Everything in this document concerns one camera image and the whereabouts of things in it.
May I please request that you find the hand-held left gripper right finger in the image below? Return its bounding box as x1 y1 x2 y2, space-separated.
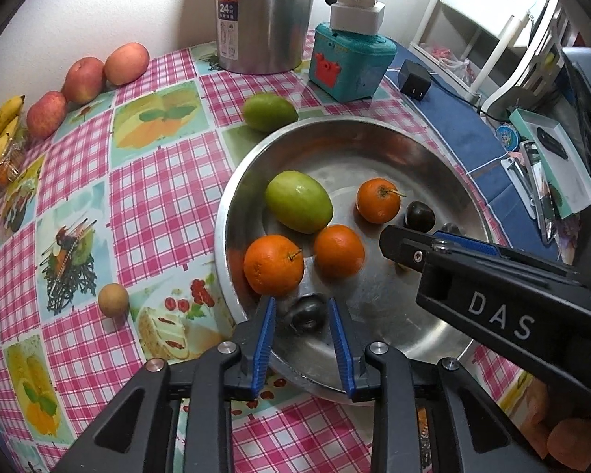
327 298 557 473

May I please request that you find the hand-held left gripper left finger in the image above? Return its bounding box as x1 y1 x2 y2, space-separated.
52 296 277 473

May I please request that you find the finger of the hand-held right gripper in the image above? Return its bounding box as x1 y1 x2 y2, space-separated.
433 231 499 258
379 225 454 275

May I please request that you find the dark purple plum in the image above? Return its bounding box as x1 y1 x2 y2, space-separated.
404 201 435 232
290 296 326 333

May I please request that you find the small orange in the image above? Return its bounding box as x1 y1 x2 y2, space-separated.
243 235 306 296
357 178 405 224
314 225 366 279

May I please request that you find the stainless steel basin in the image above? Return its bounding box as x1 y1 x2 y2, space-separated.
213 117 497 405

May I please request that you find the green mango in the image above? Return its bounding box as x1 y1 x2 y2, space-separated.
265 170 334 234
243 93 299 133

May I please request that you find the person's right hand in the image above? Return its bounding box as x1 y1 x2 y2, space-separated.
522 382 591 471

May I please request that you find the smartphone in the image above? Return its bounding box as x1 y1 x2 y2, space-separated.
519 140 562 247

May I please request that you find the blue round badge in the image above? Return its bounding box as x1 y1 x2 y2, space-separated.
495 123 523 151

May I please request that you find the teal white open box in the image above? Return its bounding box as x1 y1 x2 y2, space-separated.
508 107 591 220

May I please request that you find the blue table cloth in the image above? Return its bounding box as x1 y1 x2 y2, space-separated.
384 42 591 277

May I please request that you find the black oval device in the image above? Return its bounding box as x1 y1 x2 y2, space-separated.
536 127 571 161

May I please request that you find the brown longan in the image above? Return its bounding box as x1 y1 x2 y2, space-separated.
97 283 130 317

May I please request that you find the black power adapter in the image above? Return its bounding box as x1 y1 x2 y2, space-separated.
399 60 431 102

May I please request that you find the pink checked plastic tablecloth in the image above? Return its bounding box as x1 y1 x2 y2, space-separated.
0 30 537 473

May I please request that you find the pink plastic bag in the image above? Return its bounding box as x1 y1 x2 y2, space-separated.
421 42 474 84

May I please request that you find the teal toy box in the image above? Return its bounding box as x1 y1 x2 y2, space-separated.
309 22 397 102

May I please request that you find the white charger block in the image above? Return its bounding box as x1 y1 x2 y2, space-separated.
331 2 386 35

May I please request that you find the stainless steel thermos jug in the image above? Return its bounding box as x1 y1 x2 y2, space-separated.
216 0 350 76

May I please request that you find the red apple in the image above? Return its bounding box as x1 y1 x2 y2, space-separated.
103 42 150 86
26 91 69 140
61 56 105 106

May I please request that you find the yellow banana bunch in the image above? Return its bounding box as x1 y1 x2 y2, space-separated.
0 96 25 183

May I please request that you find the black cable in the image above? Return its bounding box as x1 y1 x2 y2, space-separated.
428 71 513 123

